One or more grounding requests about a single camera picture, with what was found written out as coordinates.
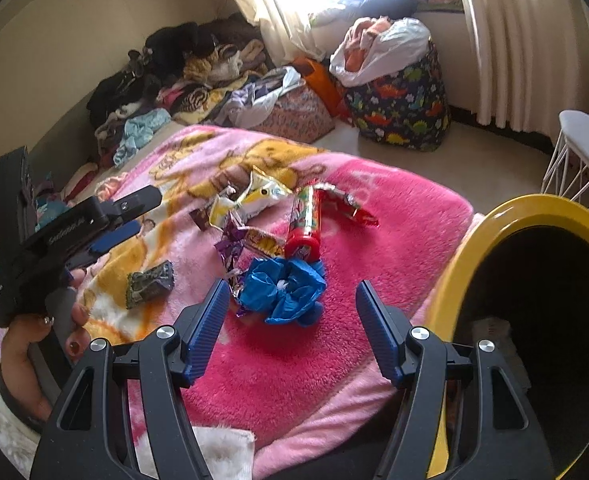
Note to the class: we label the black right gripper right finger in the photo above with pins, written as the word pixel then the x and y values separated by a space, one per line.
pixel 454 394

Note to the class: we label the blue plastic bag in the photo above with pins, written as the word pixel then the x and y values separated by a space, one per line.
pixel 284 290

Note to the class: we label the orange bag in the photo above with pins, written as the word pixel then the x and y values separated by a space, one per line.
pixel 319 80

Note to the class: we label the purple snack wrapper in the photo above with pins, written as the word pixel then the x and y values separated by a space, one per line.
pixel 236 238

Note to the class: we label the cream curtain right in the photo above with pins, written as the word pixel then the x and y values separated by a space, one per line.
pixel 532 60

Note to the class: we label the pink cartoon bear blanket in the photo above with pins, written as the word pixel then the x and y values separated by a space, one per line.
pixel 275 395

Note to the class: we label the green snack wrapper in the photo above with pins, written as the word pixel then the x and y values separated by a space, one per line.
pixel 150 284

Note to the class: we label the red candy tube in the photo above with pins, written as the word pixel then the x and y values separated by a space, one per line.
pixel 303 240

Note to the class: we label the yellow white snack wrapper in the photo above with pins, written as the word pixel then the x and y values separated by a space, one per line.
pixel 262 192

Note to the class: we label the white plastic bag with clothes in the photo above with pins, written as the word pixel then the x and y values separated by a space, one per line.
pixel 376 47

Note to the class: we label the left hand dark nails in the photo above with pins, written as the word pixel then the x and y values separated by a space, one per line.
pixel 40 349

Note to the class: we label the pile of clothes on bed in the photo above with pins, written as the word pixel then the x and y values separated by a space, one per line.
pixel 70 143

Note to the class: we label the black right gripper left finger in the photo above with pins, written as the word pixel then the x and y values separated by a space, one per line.
pixel 90 435

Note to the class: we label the white round wire stool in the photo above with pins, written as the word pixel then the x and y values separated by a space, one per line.
pixel 567 174

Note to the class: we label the cream curtain left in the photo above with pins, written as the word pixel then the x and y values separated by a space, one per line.
pixel 285 28

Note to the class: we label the red long snack wrapper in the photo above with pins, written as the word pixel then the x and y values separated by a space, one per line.
pixel 346 203

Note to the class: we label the yellow rimmed black trash bin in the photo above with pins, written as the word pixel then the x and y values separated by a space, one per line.
pixel 517 293

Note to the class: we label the cream curtain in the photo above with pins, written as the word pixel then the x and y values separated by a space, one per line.
pixel 532 60
pixel 285 28

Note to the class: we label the floral pink fabric basket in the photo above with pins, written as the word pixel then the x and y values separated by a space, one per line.
pixel 298 115

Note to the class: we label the dinosaur print laundry basket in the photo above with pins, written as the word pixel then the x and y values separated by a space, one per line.
pixel 408 108

